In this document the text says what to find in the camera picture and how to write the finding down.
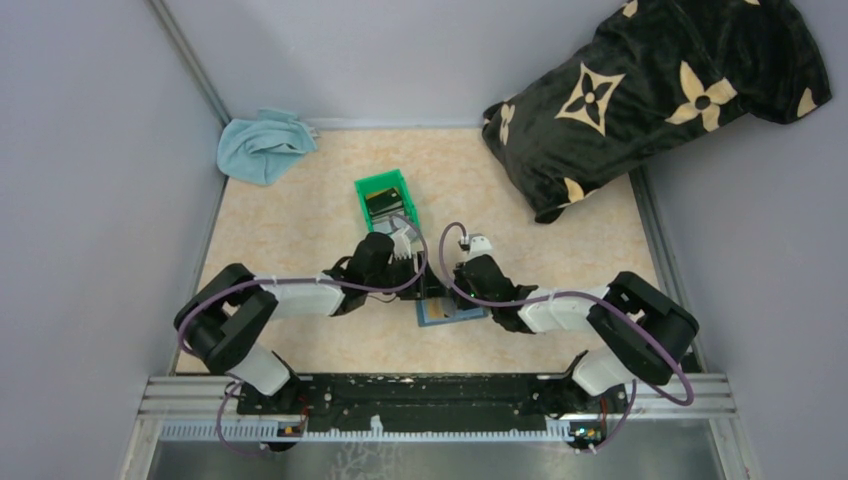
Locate gold card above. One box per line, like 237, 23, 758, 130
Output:
422, 299, 454, 324

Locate blue leather card holder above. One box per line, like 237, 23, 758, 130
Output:
416, 297, 488, 327

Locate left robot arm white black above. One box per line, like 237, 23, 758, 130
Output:
174, 232, 446, 396

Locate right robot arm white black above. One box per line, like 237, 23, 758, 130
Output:
452, 254, 699, 397

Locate cards in green bin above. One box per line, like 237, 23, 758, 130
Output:
365, 188, 405, 223

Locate green plastic bin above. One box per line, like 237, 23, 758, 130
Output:
354, 169, 420, 233

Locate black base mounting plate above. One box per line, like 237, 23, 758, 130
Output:
236, 373, 627, 433

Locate light blue cloth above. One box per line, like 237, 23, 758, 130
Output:
216, 109, 319, 186

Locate black floral blanket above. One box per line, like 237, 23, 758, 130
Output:
481, 1, 832, 224

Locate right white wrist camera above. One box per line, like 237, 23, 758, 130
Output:
458, 234, 493, 259

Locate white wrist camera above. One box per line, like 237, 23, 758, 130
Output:
458, 234, 493, 259
390, 226, 415, 260

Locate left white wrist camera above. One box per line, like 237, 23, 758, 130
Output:
390, 226, 415, 260

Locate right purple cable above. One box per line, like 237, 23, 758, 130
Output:
437, 221, 696, 456

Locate purple cable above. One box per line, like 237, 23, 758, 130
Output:
177, 213, 430, 458
437, 221, 696, 456

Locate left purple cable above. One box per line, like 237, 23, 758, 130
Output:
177, 213, 430, 458

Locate aluminium frame rail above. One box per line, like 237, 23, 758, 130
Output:
138, 373, 737, 444

